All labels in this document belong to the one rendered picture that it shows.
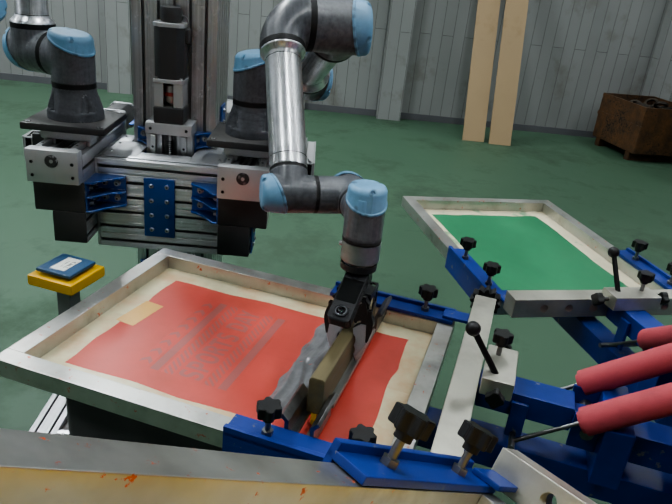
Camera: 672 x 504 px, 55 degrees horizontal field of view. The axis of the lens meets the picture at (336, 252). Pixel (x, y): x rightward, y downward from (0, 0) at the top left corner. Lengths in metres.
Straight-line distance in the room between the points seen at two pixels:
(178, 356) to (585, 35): 8.00
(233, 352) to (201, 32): 0.99
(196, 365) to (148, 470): 0.92
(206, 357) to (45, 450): 0.98
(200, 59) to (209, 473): 1.64
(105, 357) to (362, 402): 0.52
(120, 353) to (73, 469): 1.01
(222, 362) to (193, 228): 0.66
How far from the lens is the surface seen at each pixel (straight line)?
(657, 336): 1.51
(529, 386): 1.28
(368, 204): 1.15
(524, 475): 0.89
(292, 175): 1.23
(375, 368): 1.38
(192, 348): 1.40
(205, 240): 1.93
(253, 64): 1.78
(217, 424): 1.15
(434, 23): 8.43
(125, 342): 1.43
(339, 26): 1.41
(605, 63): 9.09
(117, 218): 1.96
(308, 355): 1.38
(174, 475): 0.44
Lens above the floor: 1.72
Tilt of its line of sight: 24 degrees down
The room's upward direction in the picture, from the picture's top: 6 degrees clockwise
